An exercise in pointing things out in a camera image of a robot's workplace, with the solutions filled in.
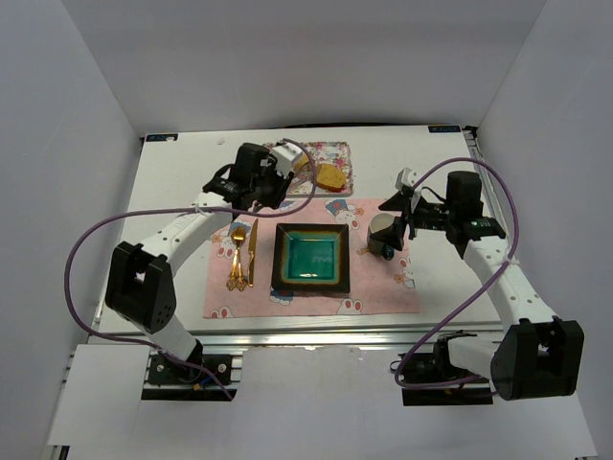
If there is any small pale muffin bread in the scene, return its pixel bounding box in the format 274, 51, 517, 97
294, 155, 311, 173

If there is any speckled bread slice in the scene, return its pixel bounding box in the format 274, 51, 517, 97
315, 163, 347, 192

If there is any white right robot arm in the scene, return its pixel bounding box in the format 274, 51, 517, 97
371, 169, 584, 401

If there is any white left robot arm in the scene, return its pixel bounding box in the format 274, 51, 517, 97
104, 143, 303, 365

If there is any green white mug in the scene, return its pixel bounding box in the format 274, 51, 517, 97
356, 213, 395, 261

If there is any floral rectangular tray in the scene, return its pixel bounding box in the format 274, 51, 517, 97
287, 141, 353, 197

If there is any gold knife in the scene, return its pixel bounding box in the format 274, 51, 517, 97
247, 218, 259, 288

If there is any black green square plate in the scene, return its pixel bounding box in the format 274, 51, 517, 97
271, 223, 351, 294

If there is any gold fork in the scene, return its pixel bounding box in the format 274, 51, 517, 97
225, 226, 247, 290

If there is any pink bunny placemat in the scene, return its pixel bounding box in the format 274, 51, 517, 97
203, 198, 420, 319

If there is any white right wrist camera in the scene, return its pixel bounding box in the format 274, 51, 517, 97
395, 168, 420, 191

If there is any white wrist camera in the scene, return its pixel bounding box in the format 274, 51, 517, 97
395, 168, 420, 191
270, 142, 303, 177

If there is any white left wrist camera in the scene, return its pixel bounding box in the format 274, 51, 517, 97
270, 142, 303, 177

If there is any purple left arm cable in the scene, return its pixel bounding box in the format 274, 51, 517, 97
63, 138, 318, 400

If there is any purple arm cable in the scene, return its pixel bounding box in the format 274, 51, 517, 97
63, 138, 318, 400
393, 157, 522, 396

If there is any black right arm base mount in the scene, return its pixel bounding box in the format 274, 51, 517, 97
400, 331, 493, 407

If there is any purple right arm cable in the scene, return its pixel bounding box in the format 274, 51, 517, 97
393, 157, 522, 396

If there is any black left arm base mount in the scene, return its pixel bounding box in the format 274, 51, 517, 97
141, 354, 242, 403

